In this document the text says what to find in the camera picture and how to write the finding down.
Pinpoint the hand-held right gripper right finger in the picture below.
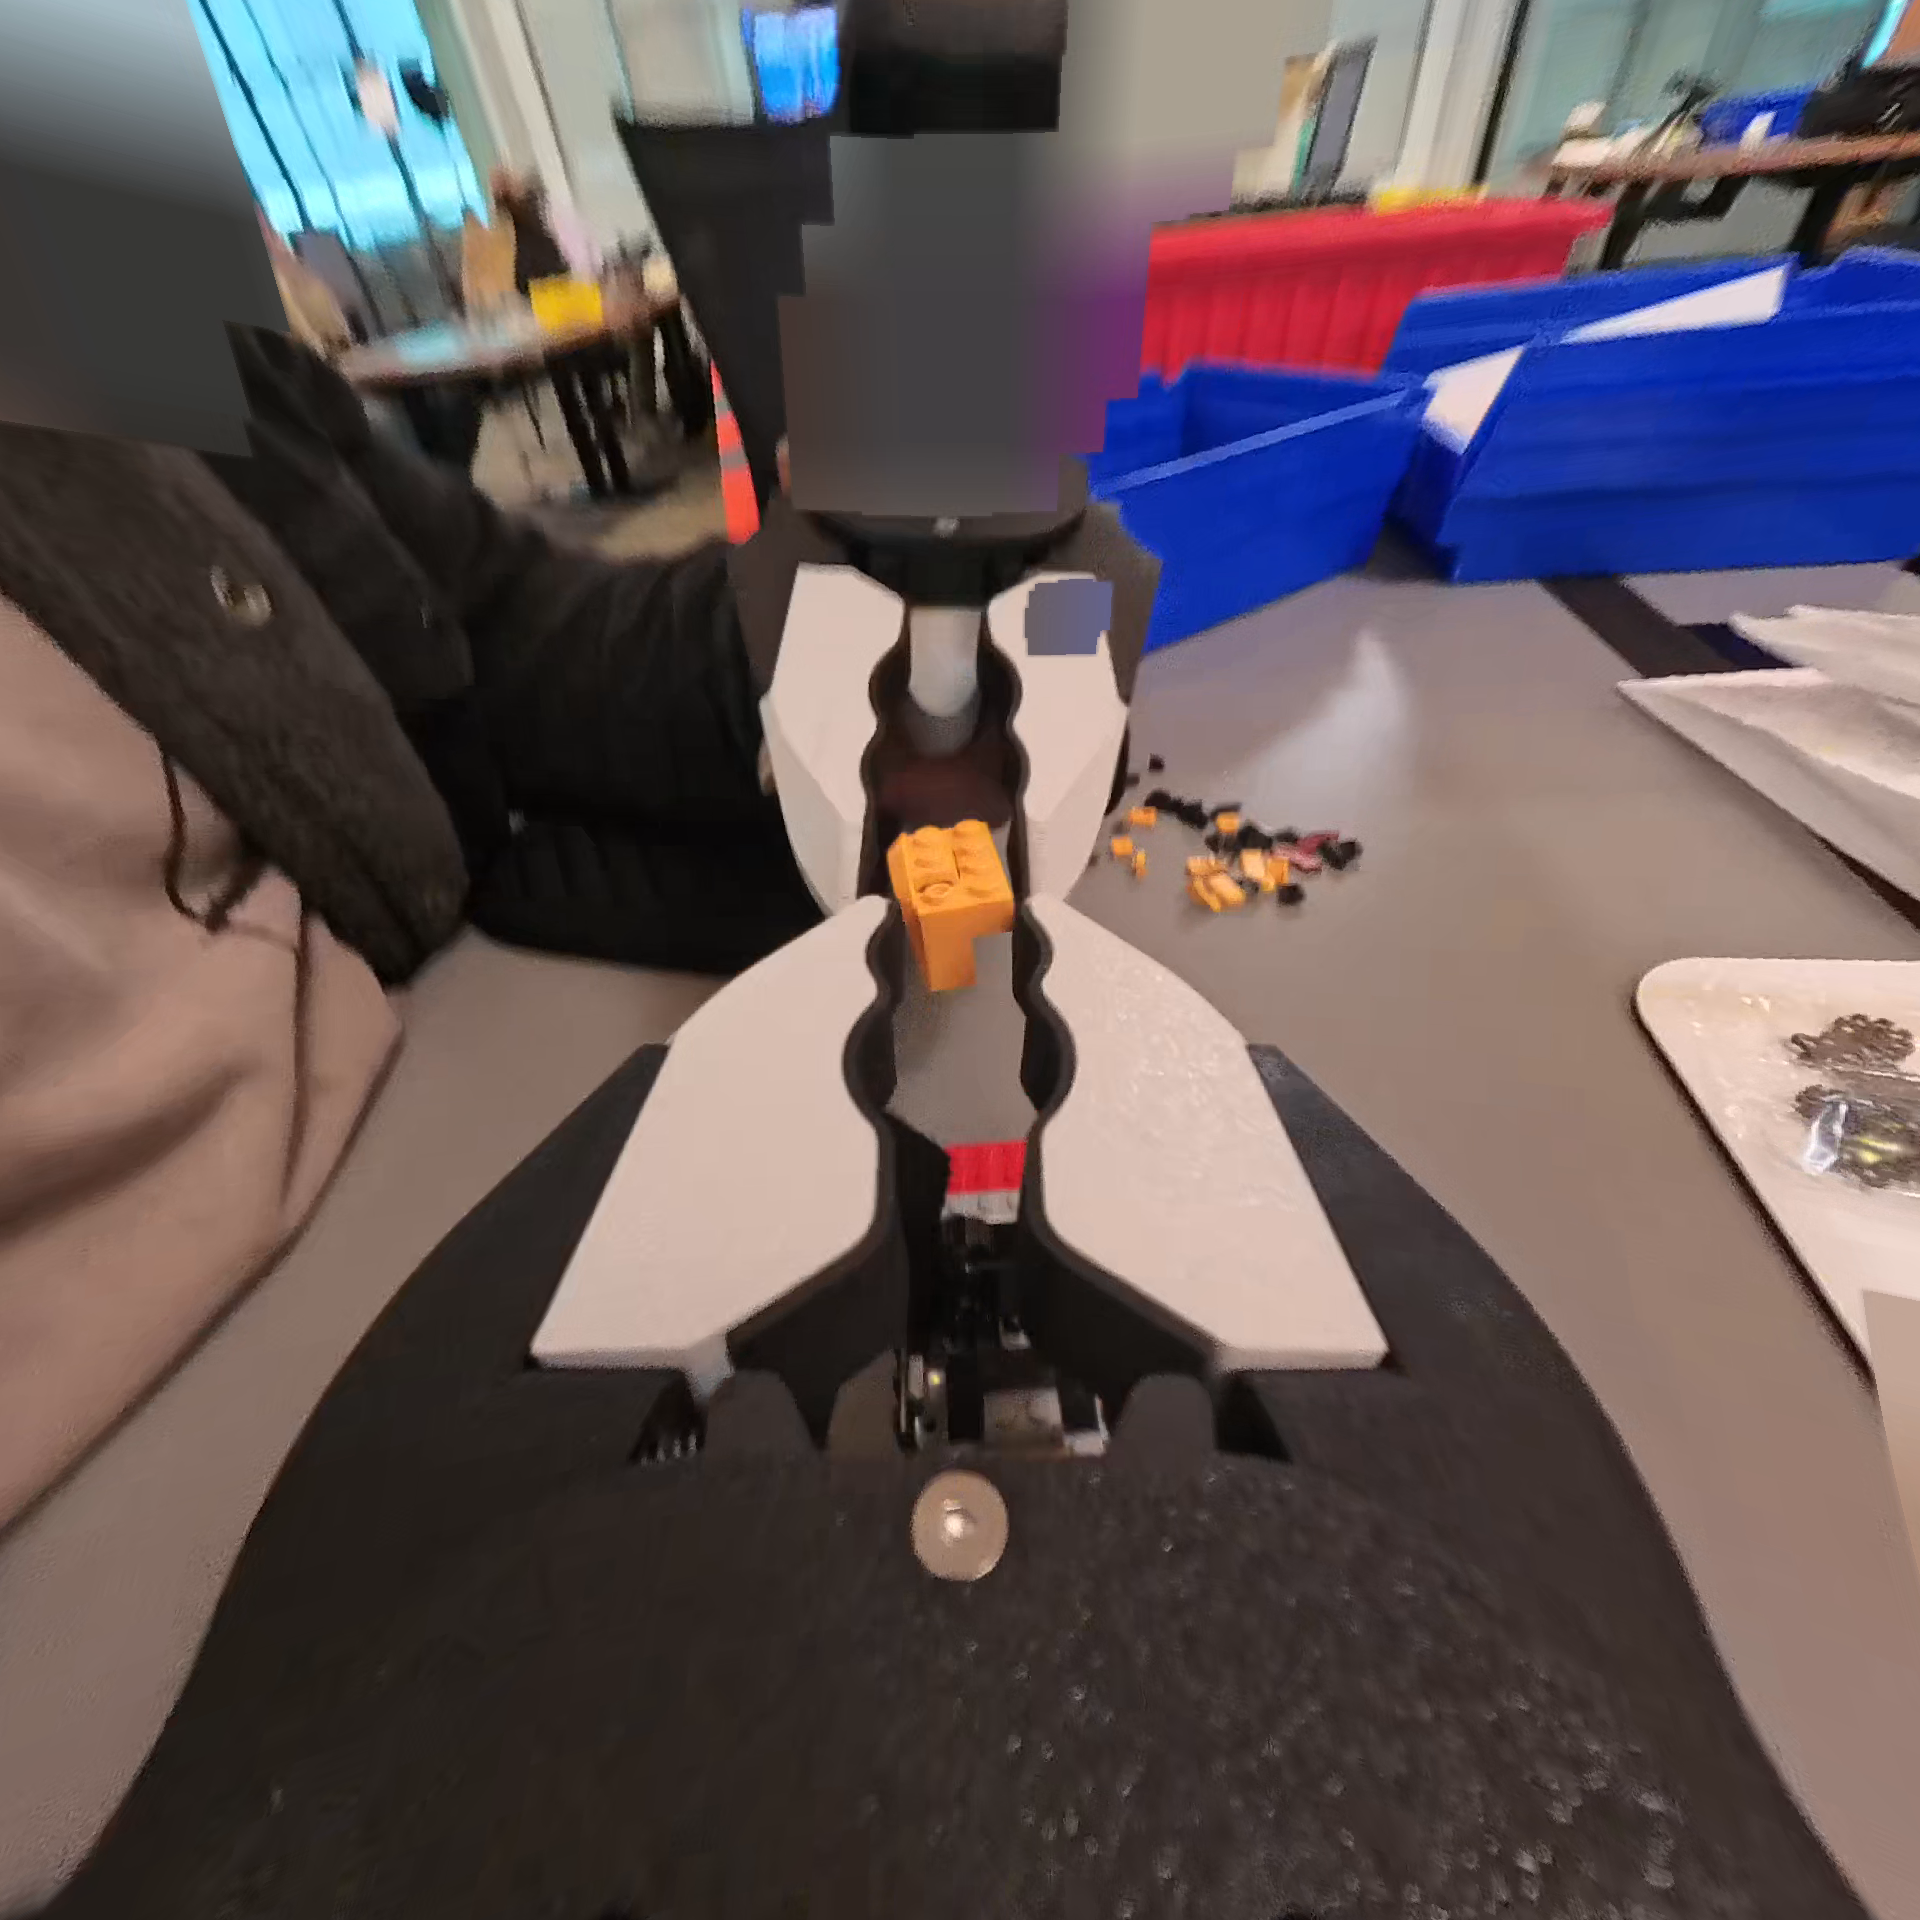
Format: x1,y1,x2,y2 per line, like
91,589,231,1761
1018,896,1392,1380

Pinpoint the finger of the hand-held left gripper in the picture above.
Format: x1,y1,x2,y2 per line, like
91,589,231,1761
757,561,905,917
981,568,1133,907

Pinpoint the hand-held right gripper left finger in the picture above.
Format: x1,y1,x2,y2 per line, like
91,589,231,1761
528,896,907,1396

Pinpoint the orange toy brick assembly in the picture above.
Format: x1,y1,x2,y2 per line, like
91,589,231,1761
884,820,1020,995

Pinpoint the person's left forearm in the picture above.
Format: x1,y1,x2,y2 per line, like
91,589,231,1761
437,436,820,963

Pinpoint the pile of small toy bricks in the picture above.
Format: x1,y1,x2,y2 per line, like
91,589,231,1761
1107,753,1364,917

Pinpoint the orange traffic cone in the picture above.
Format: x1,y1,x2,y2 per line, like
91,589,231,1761
715,367,769,545

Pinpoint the blue plastic bin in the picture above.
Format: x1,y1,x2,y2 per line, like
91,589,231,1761
1382,247,1920,584
1094,361,1427,650

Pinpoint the red plastic bin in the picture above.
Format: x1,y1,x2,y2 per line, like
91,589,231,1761
1143,199,1617,380

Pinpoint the round dark table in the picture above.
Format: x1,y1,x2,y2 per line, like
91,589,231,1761
341,292,706,506

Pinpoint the white tray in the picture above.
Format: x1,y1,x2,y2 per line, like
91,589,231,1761
1636,957,1920,1359

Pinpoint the person's black fleece jacket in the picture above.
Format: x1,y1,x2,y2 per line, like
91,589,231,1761
0,322,480,984

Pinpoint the clear bag of black parts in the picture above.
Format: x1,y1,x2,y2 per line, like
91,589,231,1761
1782,1013,1920,1194

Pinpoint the long wooden table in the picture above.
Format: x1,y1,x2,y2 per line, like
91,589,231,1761
1552,134,1920,263

